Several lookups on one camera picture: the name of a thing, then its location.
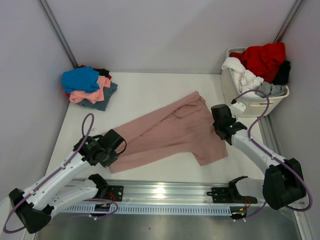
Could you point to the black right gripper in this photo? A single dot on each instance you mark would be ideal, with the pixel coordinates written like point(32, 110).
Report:
point(234, 119)

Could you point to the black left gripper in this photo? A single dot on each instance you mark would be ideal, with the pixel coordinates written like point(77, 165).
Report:
point(112, 158)

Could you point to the dusty pink graphic t-shirt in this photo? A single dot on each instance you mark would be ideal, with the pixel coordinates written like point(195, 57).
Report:
point(184, 126)

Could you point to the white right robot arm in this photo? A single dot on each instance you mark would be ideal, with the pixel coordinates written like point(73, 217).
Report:
point(283, 182)

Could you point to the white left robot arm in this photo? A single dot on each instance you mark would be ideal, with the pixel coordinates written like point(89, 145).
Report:
point(35, 220)

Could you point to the white perforated laundry basket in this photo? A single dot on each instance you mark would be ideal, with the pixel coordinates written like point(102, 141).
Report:
point(255, 105)

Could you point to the white t-shirt in basket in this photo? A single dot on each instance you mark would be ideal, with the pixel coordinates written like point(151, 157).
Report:
point(244, 79)

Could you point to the salmon pink t-shirt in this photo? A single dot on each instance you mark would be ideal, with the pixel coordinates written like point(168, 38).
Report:
point(97, 96)

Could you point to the grey t-shirt in basket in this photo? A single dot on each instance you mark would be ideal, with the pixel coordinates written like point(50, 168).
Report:
point(270, 90)

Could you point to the slate blue t-shirt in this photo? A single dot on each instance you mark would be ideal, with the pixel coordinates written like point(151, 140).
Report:
point(101, 105)

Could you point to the black t-shirt in basket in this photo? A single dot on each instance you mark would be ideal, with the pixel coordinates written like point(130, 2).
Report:
point(282, 76)

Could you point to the red t-shirt in basket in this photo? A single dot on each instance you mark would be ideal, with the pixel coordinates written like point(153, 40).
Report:
point(263, 61)

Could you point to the black folded t-shirt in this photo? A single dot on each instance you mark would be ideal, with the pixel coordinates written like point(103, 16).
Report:
point(103, 72)

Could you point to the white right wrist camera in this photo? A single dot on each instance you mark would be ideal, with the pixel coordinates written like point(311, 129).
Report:
point(237, 108)

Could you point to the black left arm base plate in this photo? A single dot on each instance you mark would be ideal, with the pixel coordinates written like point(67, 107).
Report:
point(114, 193)

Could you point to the right side aluminium rail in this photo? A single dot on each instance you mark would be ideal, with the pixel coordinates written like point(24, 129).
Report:
point(268, 134)

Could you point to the white slotted cable duct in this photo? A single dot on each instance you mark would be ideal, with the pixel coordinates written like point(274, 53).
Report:
point(140, 209)

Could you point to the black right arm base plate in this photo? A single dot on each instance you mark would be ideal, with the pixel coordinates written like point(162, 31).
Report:
point(229, 195)

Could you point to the aluminium mounting rail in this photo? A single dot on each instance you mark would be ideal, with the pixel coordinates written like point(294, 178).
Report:
point(175, 192)

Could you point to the right aluminium frame post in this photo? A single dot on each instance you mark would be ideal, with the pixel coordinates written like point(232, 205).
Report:
point(292, 14)

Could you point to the aluminium frame post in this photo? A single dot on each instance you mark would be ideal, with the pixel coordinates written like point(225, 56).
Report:
point(292, 14)
point(49, 14)

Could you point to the left aluminium frame post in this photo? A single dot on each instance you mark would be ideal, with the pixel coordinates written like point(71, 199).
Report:
point(49, 14)

